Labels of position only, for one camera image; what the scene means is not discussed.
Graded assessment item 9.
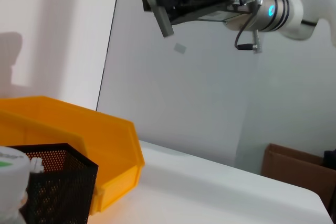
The grey wall sticker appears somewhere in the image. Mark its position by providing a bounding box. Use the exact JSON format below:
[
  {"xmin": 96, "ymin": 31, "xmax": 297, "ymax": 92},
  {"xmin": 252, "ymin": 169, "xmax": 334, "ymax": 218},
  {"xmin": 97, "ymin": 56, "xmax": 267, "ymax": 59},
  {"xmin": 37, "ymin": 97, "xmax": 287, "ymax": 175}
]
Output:
[{"xmin": 173, "ymin": 42, "xmax": 187, "ymax": 54}]

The brown cardboard box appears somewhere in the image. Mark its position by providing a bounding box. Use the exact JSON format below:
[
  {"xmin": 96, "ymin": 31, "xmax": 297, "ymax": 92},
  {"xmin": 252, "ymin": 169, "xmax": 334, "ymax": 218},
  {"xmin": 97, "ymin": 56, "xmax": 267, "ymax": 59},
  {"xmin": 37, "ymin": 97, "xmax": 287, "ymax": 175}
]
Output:
[{"xmin": 260, "ymin": 143, "xmax": 336, "ymax": 209}]

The yellow plastic bin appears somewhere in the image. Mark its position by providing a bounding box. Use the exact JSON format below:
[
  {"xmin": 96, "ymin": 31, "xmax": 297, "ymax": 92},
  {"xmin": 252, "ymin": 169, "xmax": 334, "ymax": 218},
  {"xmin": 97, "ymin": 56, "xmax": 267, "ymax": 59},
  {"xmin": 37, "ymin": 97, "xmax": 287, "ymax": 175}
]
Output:
[{"xmin": 0, "ymin": 95, "xmax": 146, "ymax": 216}]

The clear green-label water bottle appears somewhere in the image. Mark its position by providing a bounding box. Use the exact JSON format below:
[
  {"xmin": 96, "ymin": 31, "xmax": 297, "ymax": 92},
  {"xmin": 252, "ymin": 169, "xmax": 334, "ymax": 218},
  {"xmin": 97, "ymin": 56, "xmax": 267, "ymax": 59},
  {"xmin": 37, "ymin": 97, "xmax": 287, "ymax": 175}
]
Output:
[{"xmin": 0, "ymin": 145, "xmax": 31, "ymax": 224}]

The grey marker pen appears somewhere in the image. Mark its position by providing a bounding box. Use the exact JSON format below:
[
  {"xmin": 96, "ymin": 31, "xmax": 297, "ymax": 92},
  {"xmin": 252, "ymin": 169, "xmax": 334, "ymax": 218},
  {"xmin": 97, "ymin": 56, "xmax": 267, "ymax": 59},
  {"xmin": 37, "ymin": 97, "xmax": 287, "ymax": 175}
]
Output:
[{"xmin": 136, "ymin": 0, "xmax": 175, "ymax": 39}]

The right wrist cable with plug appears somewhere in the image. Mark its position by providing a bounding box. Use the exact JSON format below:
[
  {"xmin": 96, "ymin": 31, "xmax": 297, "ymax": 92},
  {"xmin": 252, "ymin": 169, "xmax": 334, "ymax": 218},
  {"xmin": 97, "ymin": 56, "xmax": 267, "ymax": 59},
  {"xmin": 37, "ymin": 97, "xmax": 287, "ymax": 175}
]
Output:
[{"xmin": 234, "ymin": 0, "xmax": 269, "ymax": 54}]

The black mesh pen holder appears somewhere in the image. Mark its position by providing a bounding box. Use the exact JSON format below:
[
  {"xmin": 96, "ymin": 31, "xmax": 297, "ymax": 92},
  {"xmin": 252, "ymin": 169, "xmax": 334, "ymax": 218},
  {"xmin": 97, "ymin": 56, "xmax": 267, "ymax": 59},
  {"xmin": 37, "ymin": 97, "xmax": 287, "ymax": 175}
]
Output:
[{"xmin": 4, "ymin": 143, "xmax": 100, "ymax": 224}]

